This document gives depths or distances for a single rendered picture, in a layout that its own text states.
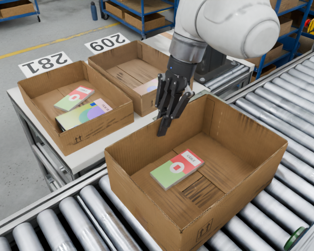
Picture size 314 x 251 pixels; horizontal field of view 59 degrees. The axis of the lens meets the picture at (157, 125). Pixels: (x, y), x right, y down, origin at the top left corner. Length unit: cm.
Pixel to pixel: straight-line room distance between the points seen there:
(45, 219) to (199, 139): 54
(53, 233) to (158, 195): 29
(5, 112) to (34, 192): 92
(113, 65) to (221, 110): 66
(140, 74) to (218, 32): 79
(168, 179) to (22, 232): 41
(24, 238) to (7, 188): 118
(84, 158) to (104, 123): 13
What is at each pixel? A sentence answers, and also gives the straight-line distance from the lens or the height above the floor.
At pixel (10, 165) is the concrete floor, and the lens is 212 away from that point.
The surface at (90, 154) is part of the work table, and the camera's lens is 96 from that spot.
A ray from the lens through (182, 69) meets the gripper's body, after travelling 72.
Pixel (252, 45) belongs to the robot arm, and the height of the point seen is 122.
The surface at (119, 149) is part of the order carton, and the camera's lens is 76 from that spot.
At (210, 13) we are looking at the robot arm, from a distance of 58.
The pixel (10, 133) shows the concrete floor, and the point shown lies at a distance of 236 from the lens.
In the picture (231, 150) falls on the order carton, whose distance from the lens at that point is 96.
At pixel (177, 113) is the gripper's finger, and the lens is 76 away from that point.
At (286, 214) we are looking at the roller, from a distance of 87.
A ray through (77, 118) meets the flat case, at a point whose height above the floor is 80.
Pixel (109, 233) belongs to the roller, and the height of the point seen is 74.
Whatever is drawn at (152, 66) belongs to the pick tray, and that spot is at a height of 76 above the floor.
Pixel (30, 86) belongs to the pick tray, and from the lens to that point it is 123.
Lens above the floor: 144
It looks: 42 degrees down
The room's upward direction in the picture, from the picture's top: straight up
